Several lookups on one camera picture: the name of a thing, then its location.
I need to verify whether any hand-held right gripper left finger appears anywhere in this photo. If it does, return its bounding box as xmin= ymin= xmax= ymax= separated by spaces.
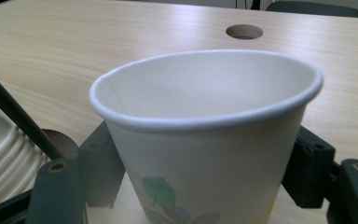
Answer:
xmin=77 ymin=120 xmax=127 ymax=209

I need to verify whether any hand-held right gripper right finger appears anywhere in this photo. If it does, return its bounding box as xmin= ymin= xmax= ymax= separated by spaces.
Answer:
xmin=281 ymin=124 xmax=337 ymax=209

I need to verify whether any single floral paper cup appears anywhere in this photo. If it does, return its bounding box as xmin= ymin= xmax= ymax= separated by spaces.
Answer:
xmin=89 ymin=49 xmax=324 ymax=224

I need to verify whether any stack of floral paper cups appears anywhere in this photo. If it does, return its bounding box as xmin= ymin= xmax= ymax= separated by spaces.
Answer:
xmin=0 ymin=91 xmax=50 ymax=203

